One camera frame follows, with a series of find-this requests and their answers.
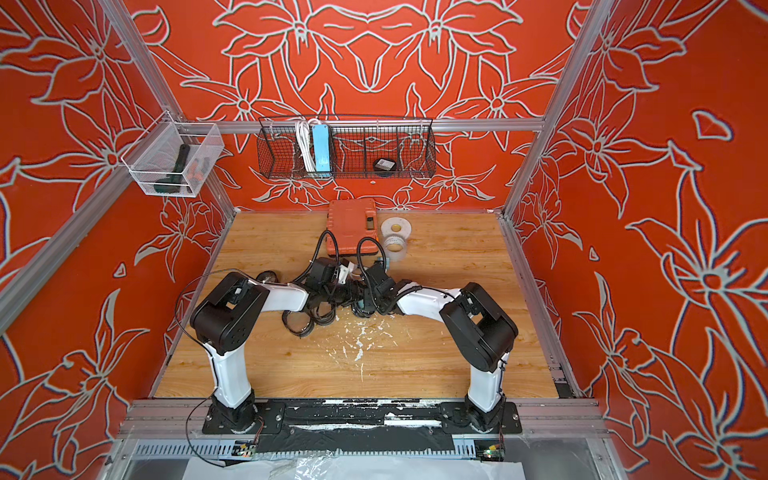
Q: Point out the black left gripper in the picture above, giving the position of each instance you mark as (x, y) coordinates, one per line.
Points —
(351, 294)

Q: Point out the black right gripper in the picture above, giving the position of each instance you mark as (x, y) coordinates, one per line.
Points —
(366, 305)

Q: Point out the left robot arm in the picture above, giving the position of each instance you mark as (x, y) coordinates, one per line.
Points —
(224, 321)

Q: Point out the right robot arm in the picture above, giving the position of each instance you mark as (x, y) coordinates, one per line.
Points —
(482, 331)

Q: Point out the black round pouch middle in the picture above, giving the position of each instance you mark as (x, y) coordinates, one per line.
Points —
(324, 314)

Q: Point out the black round pouch left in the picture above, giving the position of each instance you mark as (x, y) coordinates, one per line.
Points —
(299, 324)

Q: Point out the clear packing tape roll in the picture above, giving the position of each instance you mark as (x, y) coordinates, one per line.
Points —
(395, 248)

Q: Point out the white tape roll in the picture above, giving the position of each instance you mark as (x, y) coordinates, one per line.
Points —
(396, 226)

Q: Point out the orange plastic tool case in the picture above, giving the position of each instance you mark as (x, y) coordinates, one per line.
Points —
(349, 221)

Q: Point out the black round item in basket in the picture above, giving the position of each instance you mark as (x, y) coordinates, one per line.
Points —
(384, 167)

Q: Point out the blue power strip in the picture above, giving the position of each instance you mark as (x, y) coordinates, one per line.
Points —
(321, 145)

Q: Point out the green screwdriver in box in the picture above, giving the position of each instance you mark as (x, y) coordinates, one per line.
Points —
(172, 182)

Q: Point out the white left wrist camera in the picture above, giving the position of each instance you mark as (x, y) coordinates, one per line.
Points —
(343, 272)

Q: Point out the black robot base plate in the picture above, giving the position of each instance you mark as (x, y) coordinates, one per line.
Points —
(365, 426)

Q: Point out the black wire wall basket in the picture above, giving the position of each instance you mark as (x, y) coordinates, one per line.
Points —
(288, 153)

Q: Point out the clear acrylic wall box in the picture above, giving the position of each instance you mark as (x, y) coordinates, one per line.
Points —
(152, 155)

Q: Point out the aluminium horizontal back rail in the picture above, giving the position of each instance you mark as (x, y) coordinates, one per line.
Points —
(444, 125)

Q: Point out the aluminium frame post left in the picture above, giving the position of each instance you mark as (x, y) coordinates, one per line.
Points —
(123, 24)

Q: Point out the aluminium frame post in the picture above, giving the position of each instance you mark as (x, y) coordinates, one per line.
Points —
(585, 40)
(123, 24)

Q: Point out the aluminium frame post right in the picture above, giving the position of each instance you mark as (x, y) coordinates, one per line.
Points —
(585, 40)

